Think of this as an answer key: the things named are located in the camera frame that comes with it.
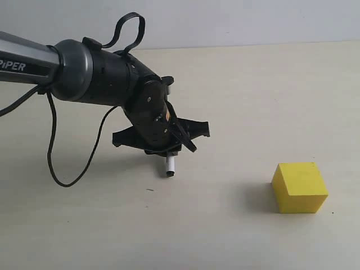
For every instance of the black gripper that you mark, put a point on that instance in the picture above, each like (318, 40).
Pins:
(168, 140)

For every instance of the black and white marker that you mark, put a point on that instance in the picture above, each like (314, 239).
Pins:
(170, 164)

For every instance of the yellow cube block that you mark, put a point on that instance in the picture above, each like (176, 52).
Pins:
(299, 188)

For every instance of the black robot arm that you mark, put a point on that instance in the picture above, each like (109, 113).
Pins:
(80, 72)

